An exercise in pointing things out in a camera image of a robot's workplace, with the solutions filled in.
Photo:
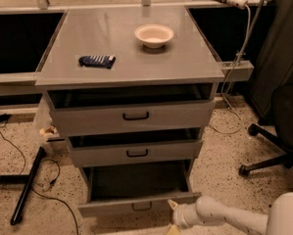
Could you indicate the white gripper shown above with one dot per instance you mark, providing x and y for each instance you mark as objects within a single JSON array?
[{"x": 184, "y": 216}]

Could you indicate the black office chair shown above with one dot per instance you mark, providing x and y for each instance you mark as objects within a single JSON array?
[{"x": 282, "y": 111}]

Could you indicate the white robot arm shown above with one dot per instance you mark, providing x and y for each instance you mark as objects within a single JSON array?
[{"x": 207, "y": 211}]

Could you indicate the grey bottom drawer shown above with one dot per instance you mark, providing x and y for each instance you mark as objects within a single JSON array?
[{"x": 129, "y": 188}]

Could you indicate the grey middle drawer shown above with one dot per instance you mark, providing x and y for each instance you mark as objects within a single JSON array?
[{"x": 135, "y": 147}]

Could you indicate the black metal stand leg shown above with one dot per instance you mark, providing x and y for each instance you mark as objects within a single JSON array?
[{"x": 26, "y": 180}]

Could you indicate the blue striped sock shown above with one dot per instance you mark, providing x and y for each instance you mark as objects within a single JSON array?
[{"x": 100, "y": 61}]

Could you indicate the clear plastic bag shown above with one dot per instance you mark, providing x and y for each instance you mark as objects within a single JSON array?
[{"x": 46, "y": 133}]

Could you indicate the grey drawer cabinet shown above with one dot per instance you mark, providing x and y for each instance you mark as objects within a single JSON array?
[{"x": 186, "y": 59}]

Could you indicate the grey top drawer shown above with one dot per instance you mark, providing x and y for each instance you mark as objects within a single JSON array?
[{"x": 130, "y": 109}]

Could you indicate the grey drawer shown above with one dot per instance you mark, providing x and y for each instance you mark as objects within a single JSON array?
[
  {"x": 129, "y": 188},
  {"x": 135, "y": 147},
  {"x": 130, "y": 109}
]

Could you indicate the white bowl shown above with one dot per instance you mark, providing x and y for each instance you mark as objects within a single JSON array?
[{"x": 154, "y": 35}]

